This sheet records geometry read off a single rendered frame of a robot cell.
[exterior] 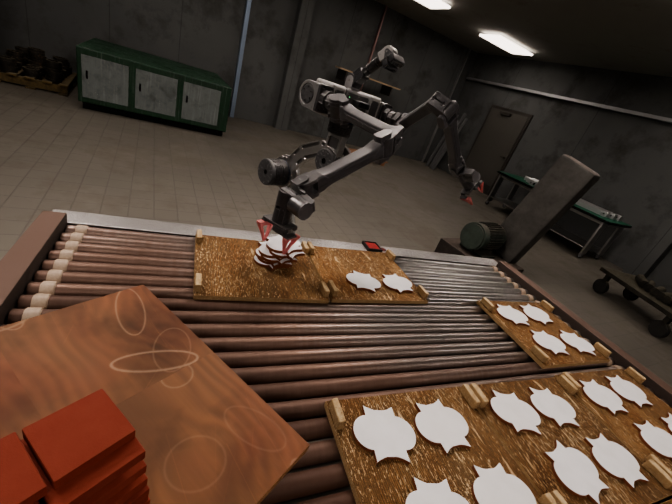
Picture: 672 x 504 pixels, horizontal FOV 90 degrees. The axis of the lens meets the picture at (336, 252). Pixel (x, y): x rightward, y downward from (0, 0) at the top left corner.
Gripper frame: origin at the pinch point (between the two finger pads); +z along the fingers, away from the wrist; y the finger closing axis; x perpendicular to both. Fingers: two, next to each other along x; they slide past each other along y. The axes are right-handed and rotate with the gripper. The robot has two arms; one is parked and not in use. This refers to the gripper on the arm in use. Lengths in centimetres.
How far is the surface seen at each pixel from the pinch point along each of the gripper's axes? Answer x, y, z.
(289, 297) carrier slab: -7.0, 16.3, 8.3
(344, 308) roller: 7.7, 28.9, 10.4
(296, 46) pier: 578, -540, -93
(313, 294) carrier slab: 1.3, 19.5, 8.3
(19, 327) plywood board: -66, 5, -1
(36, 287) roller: -57, -21, 11
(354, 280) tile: 20.5, 23.4, 6.9
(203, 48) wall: 427, -654, -28
